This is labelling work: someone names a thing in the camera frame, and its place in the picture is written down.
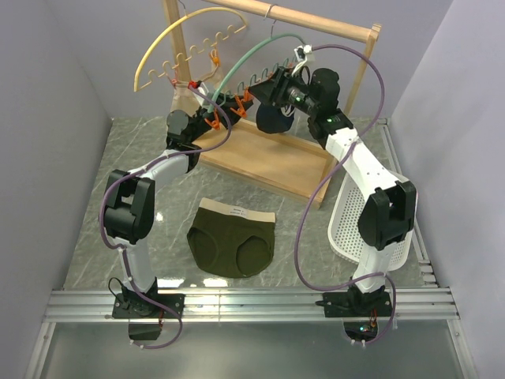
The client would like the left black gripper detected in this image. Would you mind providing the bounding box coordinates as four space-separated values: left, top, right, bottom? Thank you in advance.
189 92 254 144

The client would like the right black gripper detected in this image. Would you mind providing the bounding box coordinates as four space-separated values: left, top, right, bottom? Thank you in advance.
247 68 318 118

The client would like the green wire hanger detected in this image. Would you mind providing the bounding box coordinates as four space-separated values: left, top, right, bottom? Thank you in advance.
204 3 305 111

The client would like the olive green underwear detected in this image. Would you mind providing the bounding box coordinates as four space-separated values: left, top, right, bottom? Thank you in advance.
186 197 276 279

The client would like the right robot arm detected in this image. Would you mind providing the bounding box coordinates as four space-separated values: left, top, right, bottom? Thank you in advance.
249 67 417 317

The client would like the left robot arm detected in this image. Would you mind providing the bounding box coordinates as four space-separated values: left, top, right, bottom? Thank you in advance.
99 93 253 319

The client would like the end orange clip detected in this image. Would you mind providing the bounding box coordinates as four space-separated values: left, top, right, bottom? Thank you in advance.
205 117 221 130

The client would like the navy blue underwear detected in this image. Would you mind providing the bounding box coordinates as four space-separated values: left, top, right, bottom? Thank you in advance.
256 104 295 134

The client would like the beige underwear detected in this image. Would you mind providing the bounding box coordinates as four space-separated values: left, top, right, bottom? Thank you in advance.
170 64 224 115

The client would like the orange clip on yellow hanger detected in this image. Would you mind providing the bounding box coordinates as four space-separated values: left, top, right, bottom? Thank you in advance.
209 49 220 67

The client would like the yellow plastic hanger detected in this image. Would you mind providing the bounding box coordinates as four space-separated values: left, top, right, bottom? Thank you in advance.
133 6 249 92

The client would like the wooden clothes rack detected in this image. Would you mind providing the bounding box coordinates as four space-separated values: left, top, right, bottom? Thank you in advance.
162 1 382 201

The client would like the white perforated plastic basket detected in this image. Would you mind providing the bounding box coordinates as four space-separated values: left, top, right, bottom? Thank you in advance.
327 174 413 271

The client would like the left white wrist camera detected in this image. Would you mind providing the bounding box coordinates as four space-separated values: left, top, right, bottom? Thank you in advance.
188 81 210 107

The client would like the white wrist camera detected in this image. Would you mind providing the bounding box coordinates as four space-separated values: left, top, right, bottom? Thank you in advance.
292 44 315 74
188 81 210 107

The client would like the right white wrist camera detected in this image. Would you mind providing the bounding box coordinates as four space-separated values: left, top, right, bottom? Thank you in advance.
292 44 315 74

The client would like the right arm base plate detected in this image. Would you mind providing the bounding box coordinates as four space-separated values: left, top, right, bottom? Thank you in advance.
315 291 393 318

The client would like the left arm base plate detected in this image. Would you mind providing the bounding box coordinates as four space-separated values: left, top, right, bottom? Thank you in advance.
112 291 185 319

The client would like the aluminium mounting rail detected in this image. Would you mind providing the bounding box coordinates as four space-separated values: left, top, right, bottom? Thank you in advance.
25 244 478 378

